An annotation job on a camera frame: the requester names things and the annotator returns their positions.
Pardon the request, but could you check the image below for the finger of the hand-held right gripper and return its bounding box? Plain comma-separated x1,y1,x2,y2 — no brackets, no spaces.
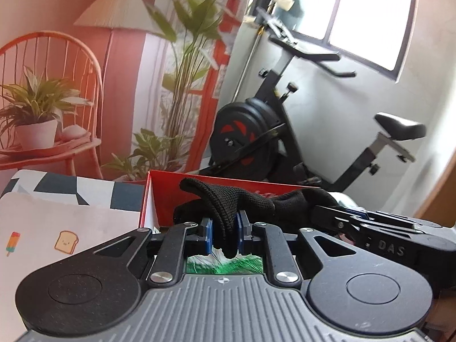
337,206,373,222
311,205,362,237

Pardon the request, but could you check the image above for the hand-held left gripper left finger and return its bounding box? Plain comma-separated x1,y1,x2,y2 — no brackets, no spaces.
93,217,214,288

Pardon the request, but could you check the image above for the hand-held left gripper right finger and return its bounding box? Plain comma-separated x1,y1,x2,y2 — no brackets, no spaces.
236,211,357,288

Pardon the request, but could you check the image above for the black knit glove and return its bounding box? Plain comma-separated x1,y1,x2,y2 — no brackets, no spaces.
173,177,343,259

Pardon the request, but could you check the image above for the red cardboard box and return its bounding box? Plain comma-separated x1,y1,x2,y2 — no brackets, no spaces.
137,170,321,236

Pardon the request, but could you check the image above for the green white fuzzy cloth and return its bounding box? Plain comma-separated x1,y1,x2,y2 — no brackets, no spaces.
185,247,264,276

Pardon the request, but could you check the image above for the brown wooden door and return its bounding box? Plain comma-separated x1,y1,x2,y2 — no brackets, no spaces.
413,169,456,229

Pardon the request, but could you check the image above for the black exercise bike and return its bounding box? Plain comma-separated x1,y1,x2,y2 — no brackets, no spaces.
198,7,427,193

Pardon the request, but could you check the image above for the navy white geometric cloth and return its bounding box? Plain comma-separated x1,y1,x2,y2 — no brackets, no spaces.
0,170,147,221

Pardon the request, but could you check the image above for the metal pole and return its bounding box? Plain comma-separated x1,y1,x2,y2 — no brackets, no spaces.
234,3,276,101

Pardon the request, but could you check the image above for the black framed window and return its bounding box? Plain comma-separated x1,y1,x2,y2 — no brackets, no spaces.
255,0,417,83

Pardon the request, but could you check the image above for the orange printed wall backdrop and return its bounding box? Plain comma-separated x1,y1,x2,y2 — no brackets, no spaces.
0,0,251,186

